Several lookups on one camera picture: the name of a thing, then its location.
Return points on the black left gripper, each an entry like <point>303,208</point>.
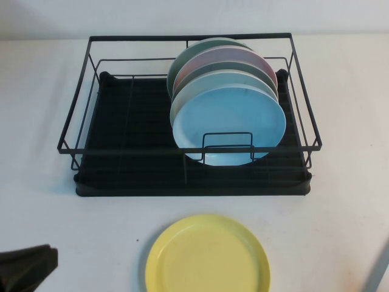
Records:
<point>15,270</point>

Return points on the yellow plate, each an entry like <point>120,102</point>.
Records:
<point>206,258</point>

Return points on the blue plate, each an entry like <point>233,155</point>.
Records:
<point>228,115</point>

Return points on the pale white plate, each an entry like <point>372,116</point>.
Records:
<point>212,77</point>

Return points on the green plate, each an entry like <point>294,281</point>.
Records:
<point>194,48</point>

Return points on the grey-green plate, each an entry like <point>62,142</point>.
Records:
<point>218,66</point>

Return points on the pink plate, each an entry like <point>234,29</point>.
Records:
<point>225,54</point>

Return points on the black plastic drip tray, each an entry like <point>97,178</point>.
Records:
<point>136,188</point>

